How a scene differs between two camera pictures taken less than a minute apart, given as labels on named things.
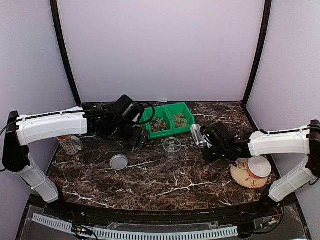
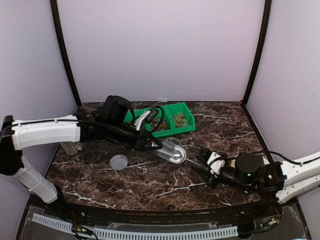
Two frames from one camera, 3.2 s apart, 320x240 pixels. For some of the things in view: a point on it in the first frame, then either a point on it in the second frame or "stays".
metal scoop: (198, 135) → (173, 153)
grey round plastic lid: (118, 162) stays
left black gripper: (134, 140) → (141, 144)
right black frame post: (267, 6) stays
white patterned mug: (70, 143) stays
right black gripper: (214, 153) → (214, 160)
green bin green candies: (180, 117) stays
